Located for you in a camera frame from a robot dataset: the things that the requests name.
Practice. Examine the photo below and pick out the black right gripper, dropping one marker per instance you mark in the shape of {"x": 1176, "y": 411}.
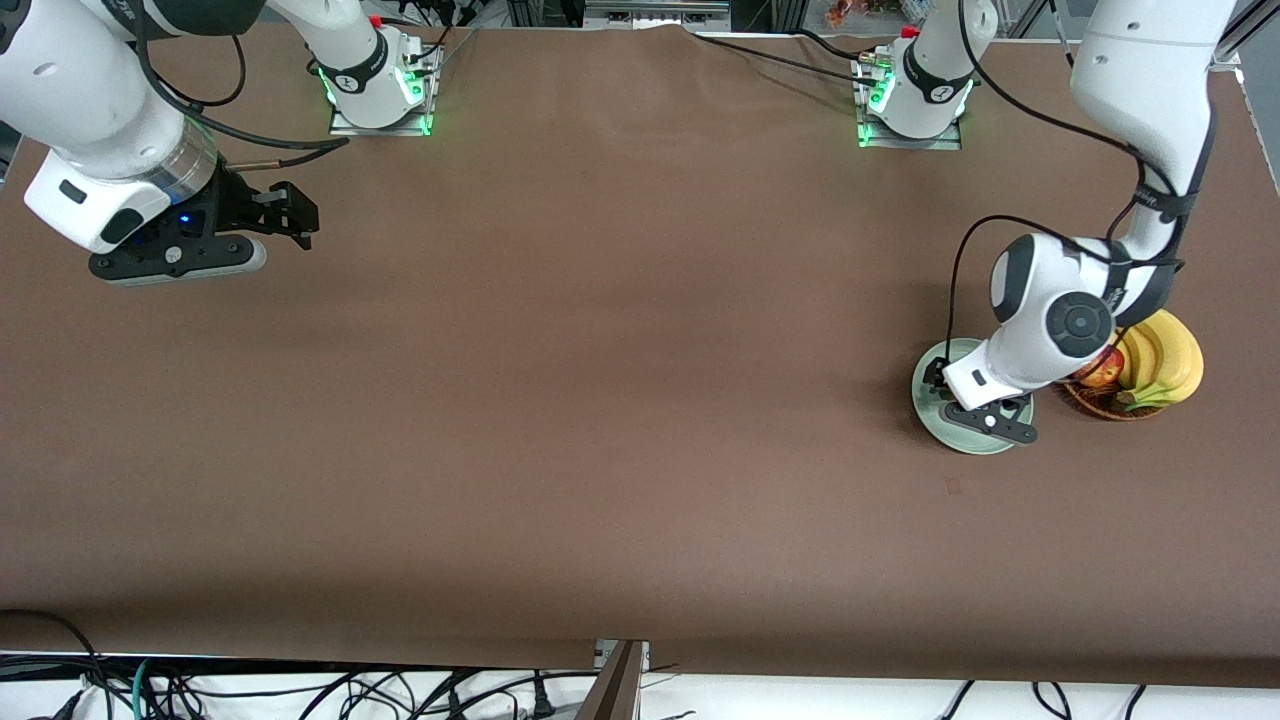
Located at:
{"x": 237, "y": 199}

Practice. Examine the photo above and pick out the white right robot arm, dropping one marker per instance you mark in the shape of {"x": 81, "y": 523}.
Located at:
{"x": 90, "y": 100}

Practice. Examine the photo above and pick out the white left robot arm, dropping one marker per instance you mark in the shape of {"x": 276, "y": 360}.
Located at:
{"x": 1140, "y": 80}

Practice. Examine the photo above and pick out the pale green round plate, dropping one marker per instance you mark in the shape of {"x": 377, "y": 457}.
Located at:
{"x": 928, "y": 418}

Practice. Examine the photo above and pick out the brown wicker basket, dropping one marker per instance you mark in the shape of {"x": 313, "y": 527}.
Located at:
{"x": 1100, "y": 405}

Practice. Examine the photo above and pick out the red apple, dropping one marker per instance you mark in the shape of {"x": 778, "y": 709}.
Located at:
{"x": 1108, "y": 372}

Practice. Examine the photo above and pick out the yellow banana bunch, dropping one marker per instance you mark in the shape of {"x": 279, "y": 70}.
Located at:
{"x": 1170, "y": 360}

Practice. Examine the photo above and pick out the brown table cover sheet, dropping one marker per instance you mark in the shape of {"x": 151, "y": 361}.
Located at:
{"x": 640, "y": 400}

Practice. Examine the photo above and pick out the small orange object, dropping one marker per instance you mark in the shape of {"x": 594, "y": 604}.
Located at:
{"x": 842, "y": 12}

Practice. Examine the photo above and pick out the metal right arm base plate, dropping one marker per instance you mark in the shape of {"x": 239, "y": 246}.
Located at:
{"x": 380, "y": 130}

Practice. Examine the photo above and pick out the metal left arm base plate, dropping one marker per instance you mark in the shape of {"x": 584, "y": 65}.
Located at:
{"x": 915, "y": 143}

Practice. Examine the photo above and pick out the grey metal rail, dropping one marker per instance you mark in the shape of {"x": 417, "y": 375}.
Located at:
{"x": 655, "y": 12}

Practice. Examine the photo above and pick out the aluminium table bracket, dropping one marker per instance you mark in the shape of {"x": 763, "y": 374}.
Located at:
{"x": 605, "y": 652}

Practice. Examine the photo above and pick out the aluminium frame profile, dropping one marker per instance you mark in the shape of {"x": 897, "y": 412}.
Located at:
{"x": 1240, "y": 32}

